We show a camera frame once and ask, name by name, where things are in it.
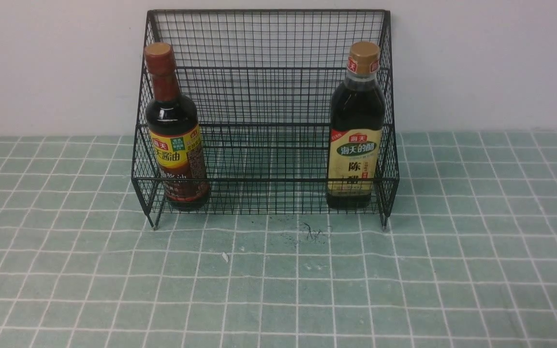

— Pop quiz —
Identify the vinegar bottle gold cap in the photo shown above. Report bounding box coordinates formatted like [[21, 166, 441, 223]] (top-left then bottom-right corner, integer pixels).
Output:
[[326, 41, 385, 210]]

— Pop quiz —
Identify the soy sauce bottle red cap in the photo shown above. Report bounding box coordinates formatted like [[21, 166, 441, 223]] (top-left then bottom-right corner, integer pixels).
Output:
[[144, 42, 210, 211]]

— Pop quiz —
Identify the green checked tablecloth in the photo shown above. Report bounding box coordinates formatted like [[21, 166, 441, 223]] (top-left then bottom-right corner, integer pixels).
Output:
[[0, 131, 557, 348]]

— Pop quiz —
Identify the black wire mesh shelf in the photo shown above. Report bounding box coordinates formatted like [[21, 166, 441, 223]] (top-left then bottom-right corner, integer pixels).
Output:
[[144, 9, 400, 226]]

